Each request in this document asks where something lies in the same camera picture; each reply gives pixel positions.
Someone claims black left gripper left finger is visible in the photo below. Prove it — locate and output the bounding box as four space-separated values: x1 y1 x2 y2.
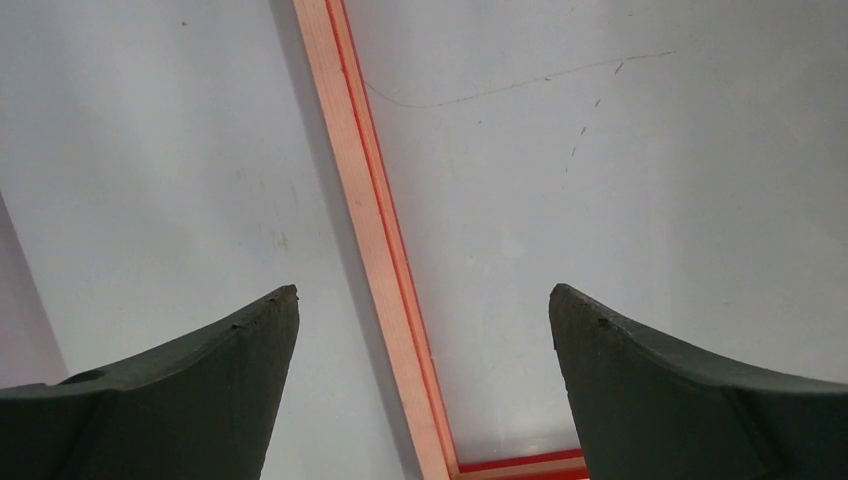
1 285 299 479

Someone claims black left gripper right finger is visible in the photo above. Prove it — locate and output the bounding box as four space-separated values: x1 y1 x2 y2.
549 284 847 479

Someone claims orange wooden picture frame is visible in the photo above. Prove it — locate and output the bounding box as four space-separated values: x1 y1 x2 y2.
294 1 588 479

